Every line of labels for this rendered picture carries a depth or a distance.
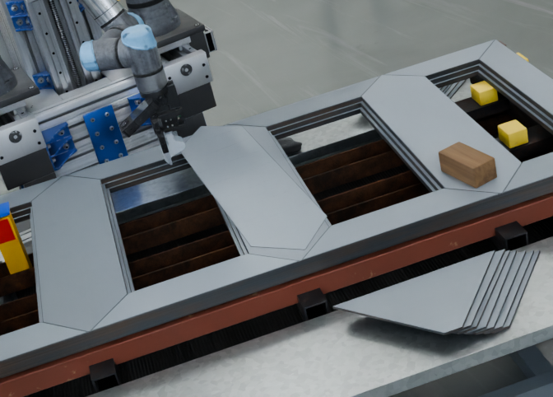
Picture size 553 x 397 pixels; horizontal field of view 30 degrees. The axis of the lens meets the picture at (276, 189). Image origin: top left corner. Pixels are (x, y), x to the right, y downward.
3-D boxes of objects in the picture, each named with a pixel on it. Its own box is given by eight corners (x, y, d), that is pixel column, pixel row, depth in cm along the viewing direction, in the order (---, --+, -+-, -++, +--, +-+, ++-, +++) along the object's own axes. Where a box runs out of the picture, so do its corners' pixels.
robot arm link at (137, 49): (124, 24, 249) (155, 21, 246) (137, 65, 254) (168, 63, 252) (111, 37, 243) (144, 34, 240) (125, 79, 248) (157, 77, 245)
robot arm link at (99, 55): (101, 58, 260) (141, 54, 257) (83, 78, 251) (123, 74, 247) (92, 30, 256) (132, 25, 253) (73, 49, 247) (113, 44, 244)
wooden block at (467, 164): (497, 177, 221) (494, 157, 218) (476, 189, 219) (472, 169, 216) (462, 160, 230) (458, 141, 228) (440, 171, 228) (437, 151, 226)
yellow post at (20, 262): (34, 280, 260) (9, 217, 251) (16, 287, 260) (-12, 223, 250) (34, 270, 265) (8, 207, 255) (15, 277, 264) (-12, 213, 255)
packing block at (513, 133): (528, 142, 246) (527, 128, 245) (509, 148, 246) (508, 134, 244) (517, 133, 252) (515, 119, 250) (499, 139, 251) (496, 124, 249)
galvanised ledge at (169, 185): (519, 92, 298) (518, 82, 296) (84, 233, 282) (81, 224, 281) (489, 69, 315) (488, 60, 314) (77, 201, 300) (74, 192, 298)
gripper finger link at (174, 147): (191, 163, 260) (181, 131, 255) (168, 170, 259) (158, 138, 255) (188, 158, 262) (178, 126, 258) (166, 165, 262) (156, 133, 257)
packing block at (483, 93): (499, 100, 269) (496, 86, 267) (480, 106, 268) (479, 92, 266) (489, 92, 274) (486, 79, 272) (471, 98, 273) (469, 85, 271)
